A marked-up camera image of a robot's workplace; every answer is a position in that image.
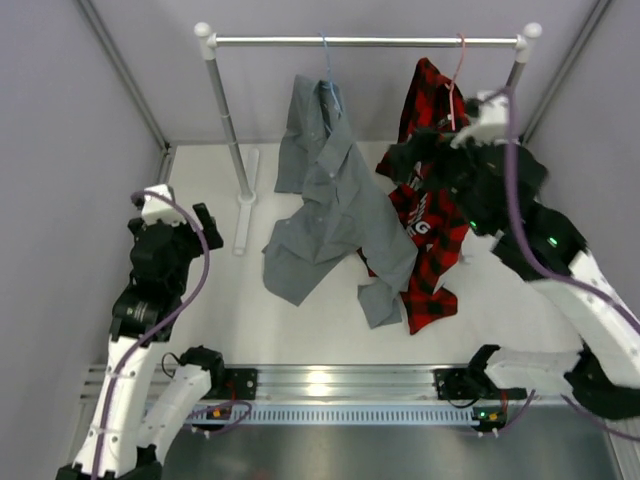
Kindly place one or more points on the light blue wire hanger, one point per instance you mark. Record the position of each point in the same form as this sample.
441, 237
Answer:
329, 74

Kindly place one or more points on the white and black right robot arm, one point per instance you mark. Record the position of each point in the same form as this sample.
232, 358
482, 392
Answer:
495, 186

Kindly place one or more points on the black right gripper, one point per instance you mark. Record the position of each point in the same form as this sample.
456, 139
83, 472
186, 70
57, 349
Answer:
425, 148

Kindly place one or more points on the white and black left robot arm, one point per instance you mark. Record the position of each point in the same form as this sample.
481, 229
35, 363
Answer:
127, 438

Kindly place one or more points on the grey button shirt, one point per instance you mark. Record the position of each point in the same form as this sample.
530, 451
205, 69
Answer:
343, 212

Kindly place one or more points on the pink wire hanger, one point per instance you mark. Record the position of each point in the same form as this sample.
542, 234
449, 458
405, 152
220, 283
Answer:
453, 82

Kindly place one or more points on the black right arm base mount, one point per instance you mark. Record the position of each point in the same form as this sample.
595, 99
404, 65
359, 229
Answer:
462, 384

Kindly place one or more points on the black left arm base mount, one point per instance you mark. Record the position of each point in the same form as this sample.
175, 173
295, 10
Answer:
234, 384

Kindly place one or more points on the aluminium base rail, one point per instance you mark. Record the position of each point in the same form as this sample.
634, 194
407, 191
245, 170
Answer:
352, 383

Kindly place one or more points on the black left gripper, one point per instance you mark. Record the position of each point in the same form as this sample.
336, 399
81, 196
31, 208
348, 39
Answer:
208, 225

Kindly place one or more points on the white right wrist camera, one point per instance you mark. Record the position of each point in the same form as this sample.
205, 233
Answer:
491, 123

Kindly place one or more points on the grey slotted cable duct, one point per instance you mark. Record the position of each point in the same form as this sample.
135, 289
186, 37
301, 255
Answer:
358, 415

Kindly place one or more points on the silver white clothes rack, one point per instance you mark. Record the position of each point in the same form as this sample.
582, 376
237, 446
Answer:
246, 169

